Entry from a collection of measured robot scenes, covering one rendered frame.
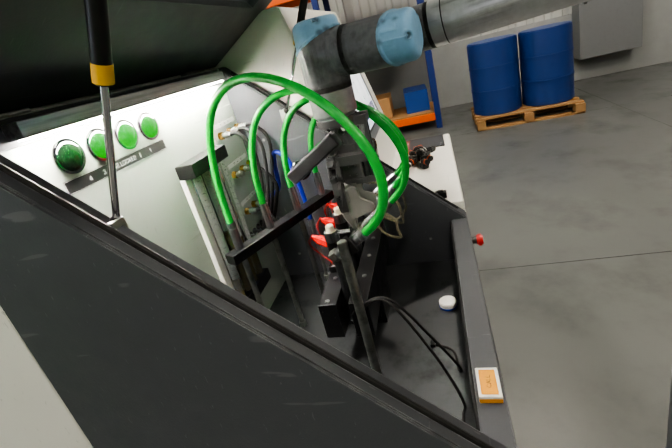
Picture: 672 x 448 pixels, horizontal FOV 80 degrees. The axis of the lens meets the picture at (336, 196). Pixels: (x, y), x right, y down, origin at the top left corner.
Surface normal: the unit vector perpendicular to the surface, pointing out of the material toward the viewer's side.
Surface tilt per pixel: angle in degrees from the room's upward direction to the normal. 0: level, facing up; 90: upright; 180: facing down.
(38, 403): 90
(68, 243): 90
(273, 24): 90
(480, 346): 0
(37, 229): 90
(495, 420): 0
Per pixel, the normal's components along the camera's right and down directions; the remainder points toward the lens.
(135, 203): 0.95, -0.14
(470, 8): -0.43, 0.34
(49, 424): -0.20, 0.40
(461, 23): -0.28, 0.71
